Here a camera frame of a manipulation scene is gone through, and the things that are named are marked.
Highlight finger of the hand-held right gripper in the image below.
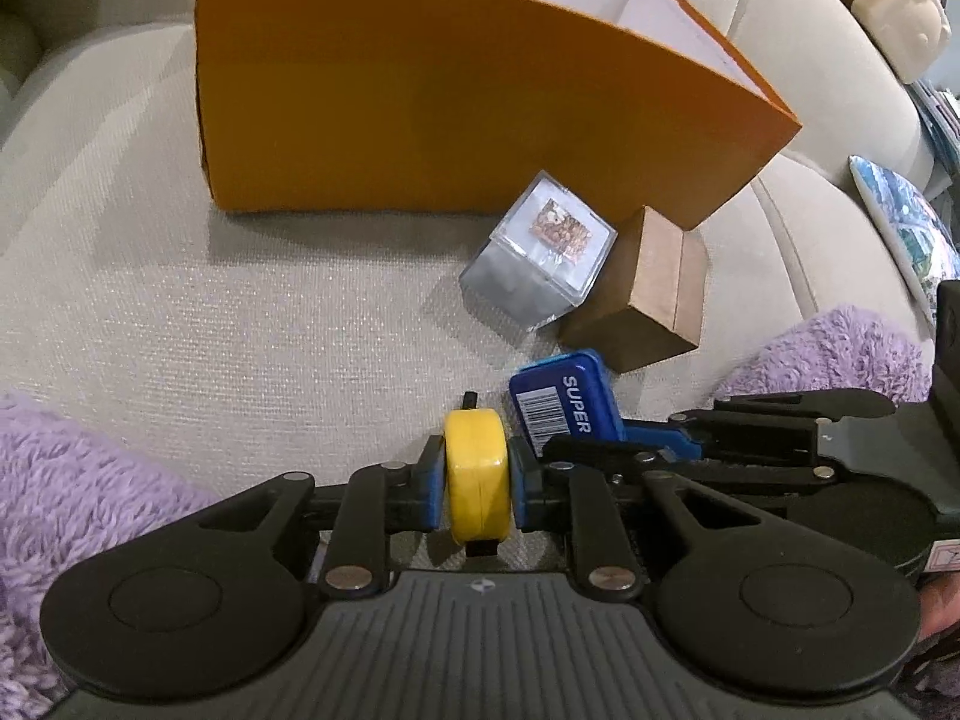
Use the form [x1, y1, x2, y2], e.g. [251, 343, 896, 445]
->
[541, 436, 839, 500]
[621, 390, 899, 460]

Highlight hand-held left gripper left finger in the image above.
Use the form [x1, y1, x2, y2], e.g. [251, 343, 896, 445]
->
[196, 435, 446, 598]

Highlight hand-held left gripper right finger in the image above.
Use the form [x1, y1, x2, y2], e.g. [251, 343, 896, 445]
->
[508, 441, 755, 598]

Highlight yellow tape measure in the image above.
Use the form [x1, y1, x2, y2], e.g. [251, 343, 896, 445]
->
[441, 390, 520, 560]

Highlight small blue box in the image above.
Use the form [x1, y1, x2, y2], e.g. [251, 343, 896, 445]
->
[508, 349, 627, 460]

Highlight orange cardboard box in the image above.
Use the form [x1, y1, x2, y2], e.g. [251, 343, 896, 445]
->
[195, 0, 803, 233]

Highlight small brown cardboard box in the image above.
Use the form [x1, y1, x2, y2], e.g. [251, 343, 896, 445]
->
[556, 205, 710, 374]

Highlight clear plastic box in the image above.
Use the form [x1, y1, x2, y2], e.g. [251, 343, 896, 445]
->
[457, 169, 620, 332]

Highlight beige sofa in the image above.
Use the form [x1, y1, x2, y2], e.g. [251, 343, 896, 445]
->
[0, 0, 960, 563]

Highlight patterned pillow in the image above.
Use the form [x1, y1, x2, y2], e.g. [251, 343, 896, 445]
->
[847, 154, 960, 320]

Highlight purple fuzzy blanket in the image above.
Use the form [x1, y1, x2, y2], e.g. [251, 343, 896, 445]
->
[0, 304, 935, 720]

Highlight stack of magazines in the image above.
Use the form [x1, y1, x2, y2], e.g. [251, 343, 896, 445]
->
[904, 77, 960, 200]

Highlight white handbag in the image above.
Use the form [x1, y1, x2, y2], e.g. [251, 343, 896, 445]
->
[831, 0, 952, 85]

